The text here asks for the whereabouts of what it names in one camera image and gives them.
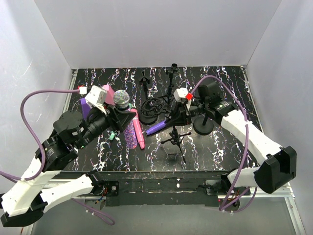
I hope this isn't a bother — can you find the purple glitter microphone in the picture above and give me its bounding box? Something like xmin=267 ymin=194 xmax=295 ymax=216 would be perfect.
xmin=113 ymin=90 xmax=137 ymax=149

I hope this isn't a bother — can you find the purple plastic microphone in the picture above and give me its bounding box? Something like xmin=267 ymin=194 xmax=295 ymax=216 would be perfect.
xmin=146 ymin=120 xmax=166 ymax=136

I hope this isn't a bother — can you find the round base stand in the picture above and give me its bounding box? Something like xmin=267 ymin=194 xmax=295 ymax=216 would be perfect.
xmin=138 ymin=70 xmax=157 ymax=125
xmin=193 ymin=108 xmax=214 ymax=136

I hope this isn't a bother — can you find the pink plastic microphone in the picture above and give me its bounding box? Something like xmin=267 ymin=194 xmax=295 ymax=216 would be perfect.
xmin=131 ymin=108 xmax=145 ymax=149

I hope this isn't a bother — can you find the tripod stand with shock mount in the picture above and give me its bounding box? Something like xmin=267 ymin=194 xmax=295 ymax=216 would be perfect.
xmin=140 ymin=97 xmax=191 ymax=164

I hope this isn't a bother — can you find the tripod stand with clip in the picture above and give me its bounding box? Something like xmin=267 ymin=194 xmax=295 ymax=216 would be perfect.
xmin=157 ymin=63 xmax=178 ymax=106

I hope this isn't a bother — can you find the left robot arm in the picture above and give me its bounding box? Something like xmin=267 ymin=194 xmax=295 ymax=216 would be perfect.
xmin=0 ymin=105 xmax=135 ymax=227

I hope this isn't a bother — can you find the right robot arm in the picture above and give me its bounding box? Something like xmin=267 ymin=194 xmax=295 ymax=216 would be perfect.
xmin=165 ymin=81 xmax=297 ymax=194

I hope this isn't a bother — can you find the pink metronome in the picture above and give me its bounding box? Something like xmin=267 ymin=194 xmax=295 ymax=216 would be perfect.
xmin=101 ymin=85 xmax=115 ymax=105

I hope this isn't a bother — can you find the purple metronome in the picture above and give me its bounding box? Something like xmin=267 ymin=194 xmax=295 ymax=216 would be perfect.
xmin=80 ymin=98 xmax=92 ymax=121

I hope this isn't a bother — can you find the teal plastic microphone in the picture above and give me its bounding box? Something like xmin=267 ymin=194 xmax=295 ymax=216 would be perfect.
xmin=109 ymin=131 xmax=115 ymax=141

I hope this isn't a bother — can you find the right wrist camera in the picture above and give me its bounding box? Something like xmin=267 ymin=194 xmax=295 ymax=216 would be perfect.
xmin=174 ymin=88 xmax=193 ymax=110

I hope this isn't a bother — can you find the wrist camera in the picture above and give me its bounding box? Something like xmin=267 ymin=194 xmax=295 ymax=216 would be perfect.
xmin=174 ymin=88 xmax=193 ymax=110
xmin=85 ymin=86 xmax=107 ymax=115

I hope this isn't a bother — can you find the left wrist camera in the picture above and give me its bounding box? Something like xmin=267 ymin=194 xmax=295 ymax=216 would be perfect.
xmin=85 ymin=86 xmax=107 ymax=115

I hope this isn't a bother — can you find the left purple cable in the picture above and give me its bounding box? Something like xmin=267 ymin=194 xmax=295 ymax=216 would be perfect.
xmin=0 ymin=86 xmax=88 ymax=182

